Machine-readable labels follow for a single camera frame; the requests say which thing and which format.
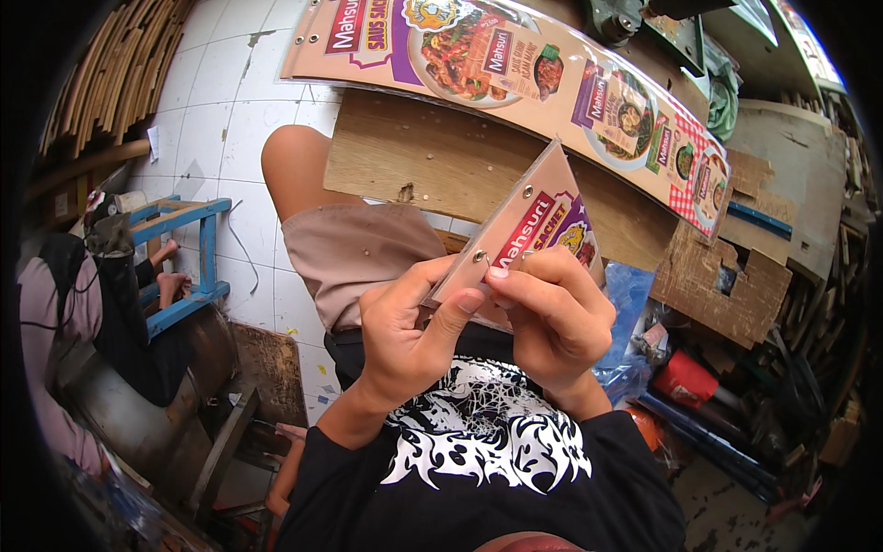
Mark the person's right hand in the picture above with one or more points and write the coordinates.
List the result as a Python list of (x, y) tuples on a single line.
[(565, 331)]

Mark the person's left hand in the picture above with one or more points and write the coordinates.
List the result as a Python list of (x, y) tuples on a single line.
[(400, 345)]

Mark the person's right fingers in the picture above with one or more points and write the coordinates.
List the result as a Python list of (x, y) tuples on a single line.
[(545, 279)]

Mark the short printed display strip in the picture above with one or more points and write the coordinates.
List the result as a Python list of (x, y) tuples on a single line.
[(538, 214)]

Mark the blue plastic bag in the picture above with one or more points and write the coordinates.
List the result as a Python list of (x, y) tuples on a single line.
[(631, 297)]

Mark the torn brown cardboard piece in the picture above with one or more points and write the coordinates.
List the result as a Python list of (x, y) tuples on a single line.
[(703, 290)]

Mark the large plywood board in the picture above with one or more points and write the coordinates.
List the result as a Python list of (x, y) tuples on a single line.
[(428, 159)]

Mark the orange plastic bag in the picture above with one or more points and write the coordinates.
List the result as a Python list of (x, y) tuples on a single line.
[(645, 428)]

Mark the person's legs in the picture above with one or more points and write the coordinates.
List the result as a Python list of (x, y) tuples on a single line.
[(359, 255)]

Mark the blue metal bar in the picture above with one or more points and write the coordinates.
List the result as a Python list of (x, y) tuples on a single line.
[(759, 219)]

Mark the person's body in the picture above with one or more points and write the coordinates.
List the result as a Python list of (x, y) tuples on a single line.
[(483, 497)]

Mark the long printed display strip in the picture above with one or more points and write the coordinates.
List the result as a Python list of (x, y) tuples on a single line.
[(483, 62)]

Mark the dark blue tubes bundle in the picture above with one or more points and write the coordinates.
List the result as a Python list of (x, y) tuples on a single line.
[(710, 445)]

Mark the green cloth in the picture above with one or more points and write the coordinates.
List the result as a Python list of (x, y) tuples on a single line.
[(723, 96)]

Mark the green metal press machine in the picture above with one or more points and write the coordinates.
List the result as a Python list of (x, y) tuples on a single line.
[(641, 24)]

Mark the heap of wood scraps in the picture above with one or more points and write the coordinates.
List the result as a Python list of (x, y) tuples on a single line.
[(821, 359)]

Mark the dark worn wooden board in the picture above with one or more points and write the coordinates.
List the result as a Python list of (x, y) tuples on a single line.
[(269, 372)]

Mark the blue wooden stool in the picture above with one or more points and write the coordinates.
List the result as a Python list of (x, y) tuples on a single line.
[(207, 248)]

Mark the grey metal drum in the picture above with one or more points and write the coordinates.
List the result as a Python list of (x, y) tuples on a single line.
[(158, 428)]

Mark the white paper slip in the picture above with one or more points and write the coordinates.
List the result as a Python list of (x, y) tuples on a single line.
[(153, 143)]

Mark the pile of wooden slats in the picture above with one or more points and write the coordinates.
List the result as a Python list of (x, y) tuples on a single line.
[(117, 76)]

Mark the grey wooden frame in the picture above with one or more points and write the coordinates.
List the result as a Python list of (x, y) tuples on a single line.
[(224, 448)]

